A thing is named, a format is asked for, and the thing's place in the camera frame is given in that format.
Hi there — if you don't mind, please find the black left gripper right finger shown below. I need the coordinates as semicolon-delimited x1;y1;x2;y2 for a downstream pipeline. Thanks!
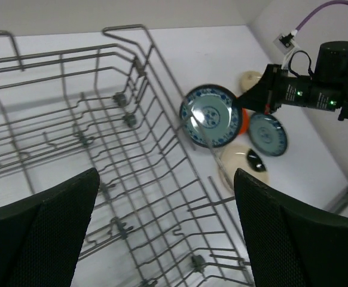
234;169;348;286

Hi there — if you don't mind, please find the aluminium rail table edge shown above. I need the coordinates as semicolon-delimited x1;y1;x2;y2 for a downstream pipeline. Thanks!
325;190;348;215

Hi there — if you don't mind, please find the orange plastic plate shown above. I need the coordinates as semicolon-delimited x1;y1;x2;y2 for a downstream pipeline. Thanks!
239;109;249;135

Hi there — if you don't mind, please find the beige plate far right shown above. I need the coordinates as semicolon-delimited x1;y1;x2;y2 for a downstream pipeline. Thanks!
239;71;262;93

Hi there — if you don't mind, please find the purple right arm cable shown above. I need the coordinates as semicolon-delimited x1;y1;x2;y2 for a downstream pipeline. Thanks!
293;0;348;35

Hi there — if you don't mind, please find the grey wire dish rack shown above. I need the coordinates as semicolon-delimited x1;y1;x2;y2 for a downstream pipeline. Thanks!
0;26;254;286

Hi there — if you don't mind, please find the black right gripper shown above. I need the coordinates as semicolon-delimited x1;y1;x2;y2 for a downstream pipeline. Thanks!
235;41;348;114

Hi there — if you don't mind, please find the beige plate with black patch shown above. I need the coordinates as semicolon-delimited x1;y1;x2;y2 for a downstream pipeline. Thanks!
219;143;269;184

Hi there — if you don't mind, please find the blue floral plate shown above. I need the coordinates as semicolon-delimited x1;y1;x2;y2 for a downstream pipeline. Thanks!
179;84;243;148
248;112;288;157

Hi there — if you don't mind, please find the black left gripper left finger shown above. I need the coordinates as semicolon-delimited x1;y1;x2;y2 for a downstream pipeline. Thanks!
0;168;100;286

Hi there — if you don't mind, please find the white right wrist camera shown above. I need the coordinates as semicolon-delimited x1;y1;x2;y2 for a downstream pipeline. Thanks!
273;30;300;55

